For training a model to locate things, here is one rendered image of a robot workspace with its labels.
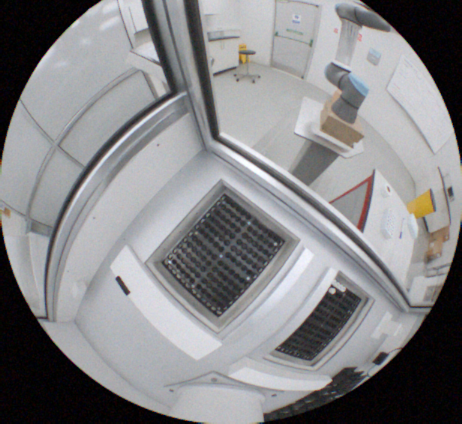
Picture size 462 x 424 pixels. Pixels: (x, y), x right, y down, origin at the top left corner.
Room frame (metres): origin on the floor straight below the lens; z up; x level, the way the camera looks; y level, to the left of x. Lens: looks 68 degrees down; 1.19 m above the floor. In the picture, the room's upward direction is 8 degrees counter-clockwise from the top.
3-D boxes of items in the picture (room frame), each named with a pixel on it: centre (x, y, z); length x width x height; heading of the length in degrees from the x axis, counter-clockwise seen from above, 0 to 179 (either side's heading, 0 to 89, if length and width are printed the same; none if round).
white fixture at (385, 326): (-0.40, -0.40, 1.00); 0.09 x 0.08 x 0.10; 132
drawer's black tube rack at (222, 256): (-0.02, 0.04, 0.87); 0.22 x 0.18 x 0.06; 132
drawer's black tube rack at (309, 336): (-0.25, -0.17, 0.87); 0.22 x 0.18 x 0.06; 132
